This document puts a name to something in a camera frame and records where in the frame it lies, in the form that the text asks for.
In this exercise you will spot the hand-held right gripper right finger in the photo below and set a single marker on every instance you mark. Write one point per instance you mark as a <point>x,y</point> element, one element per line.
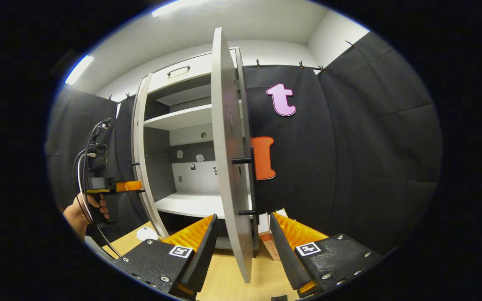
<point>280,251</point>

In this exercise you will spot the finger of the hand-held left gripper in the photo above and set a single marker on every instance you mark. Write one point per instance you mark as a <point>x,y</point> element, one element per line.
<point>129,186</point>

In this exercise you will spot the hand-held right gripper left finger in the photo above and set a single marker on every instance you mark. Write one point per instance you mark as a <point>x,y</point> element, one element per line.
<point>205,251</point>

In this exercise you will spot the cabinet door with camera sticker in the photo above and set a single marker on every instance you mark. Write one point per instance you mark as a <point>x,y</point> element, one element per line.
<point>144,167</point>

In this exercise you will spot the cabinet door with headphones sticker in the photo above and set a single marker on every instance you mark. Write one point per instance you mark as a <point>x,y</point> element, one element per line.
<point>228,188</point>

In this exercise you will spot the grey double-door shoe cabinet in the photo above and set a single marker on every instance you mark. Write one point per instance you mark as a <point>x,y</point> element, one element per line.
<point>195,175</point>

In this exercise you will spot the white cabinet shelf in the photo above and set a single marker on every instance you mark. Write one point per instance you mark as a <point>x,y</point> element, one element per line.
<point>186,97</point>
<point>182,118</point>
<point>191,204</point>

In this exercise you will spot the white orange cardboard box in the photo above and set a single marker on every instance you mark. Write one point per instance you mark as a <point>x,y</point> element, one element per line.
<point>268,240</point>

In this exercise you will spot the black backdrop cloth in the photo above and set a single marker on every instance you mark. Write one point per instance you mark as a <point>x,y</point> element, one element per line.
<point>69,125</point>
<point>349,146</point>

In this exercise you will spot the white round object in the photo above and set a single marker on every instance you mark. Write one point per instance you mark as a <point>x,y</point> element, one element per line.
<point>147,234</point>

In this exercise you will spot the narrow ceiling light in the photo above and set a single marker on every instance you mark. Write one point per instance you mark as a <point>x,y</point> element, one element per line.
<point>78,69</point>

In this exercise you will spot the wide ceiling light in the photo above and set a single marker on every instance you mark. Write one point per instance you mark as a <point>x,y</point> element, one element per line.
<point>178,6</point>

